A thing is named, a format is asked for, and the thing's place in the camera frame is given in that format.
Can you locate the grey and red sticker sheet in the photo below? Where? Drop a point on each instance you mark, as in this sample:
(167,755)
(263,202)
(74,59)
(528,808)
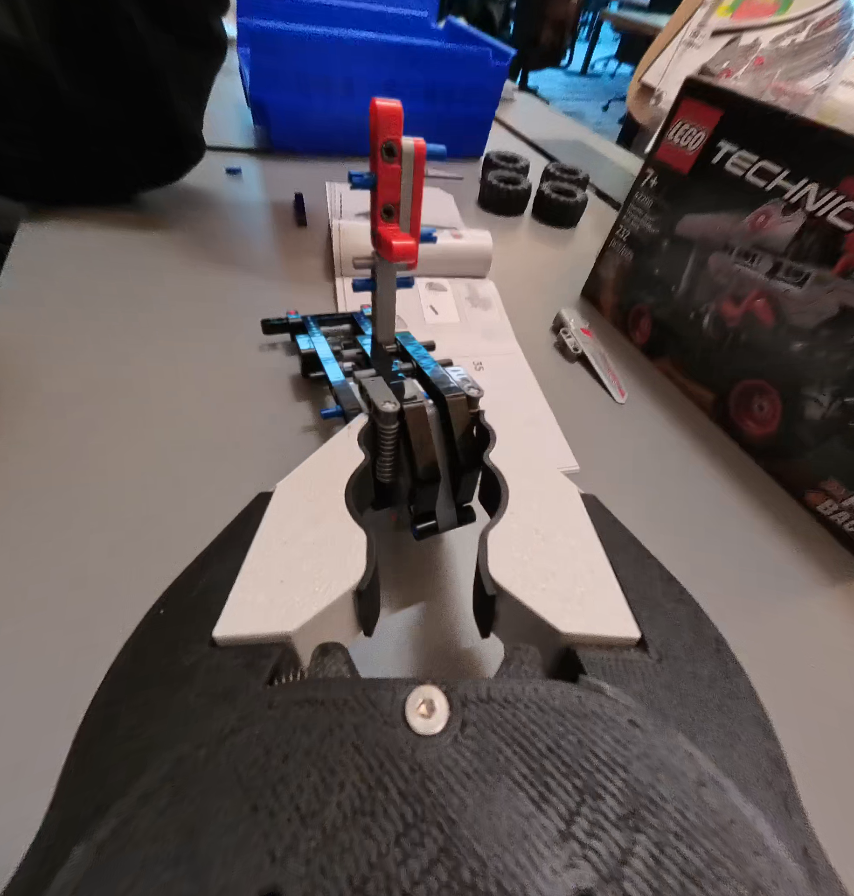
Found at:
(783,49)

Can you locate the black toy set box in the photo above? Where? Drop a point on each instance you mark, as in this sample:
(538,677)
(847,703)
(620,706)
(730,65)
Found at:
(748,280)

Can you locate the grey desk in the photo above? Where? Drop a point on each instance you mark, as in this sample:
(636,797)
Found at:
(154,350)

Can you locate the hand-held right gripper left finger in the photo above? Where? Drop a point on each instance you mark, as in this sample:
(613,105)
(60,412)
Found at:
(294,560)

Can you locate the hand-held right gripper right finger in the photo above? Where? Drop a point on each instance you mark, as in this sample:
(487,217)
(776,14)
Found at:
(560,567)

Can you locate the open instruction booklet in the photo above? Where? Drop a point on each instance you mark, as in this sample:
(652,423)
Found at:
(525,392)

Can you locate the black and blue brick chassis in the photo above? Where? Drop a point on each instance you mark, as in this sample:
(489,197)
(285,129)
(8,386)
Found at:
(392,175)

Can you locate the grey and red panel piece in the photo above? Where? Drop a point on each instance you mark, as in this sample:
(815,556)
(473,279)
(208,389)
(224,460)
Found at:
(595,350)

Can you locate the small dark brick piece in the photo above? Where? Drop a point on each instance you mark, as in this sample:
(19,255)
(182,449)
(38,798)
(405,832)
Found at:
(300,208)

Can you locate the black toy tire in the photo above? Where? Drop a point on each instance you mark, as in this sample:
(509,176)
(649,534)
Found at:
(504,161)
(505,194)
(560,204)
(567,173)

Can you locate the person's black clothing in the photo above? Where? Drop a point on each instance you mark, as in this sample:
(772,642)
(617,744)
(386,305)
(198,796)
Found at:
(84,91)

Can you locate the blue storage bin with tag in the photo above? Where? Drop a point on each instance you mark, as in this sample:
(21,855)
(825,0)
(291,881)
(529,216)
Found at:
(371,84)

